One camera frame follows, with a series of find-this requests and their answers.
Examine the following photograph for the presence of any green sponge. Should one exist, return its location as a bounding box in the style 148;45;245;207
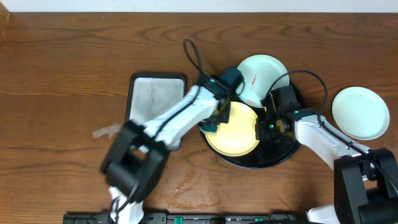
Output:
199;124;218;133

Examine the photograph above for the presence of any yellow plate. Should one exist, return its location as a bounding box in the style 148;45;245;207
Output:
205;101;259;157

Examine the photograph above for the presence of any mint green plate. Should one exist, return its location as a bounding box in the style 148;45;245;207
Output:
331;86;390;140
236;55;287;108

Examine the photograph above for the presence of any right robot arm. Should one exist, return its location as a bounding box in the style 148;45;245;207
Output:
255;109;397;223

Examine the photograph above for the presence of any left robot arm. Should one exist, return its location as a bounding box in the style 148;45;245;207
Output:
100;76;242;223

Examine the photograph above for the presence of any round black tray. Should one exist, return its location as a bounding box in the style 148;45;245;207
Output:
201;101;301;169

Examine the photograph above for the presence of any black rectangular soapy tray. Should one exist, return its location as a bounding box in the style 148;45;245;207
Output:
124;72;187;152

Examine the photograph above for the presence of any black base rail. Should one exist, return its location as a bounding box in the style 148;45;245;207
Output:
62;213;310;224

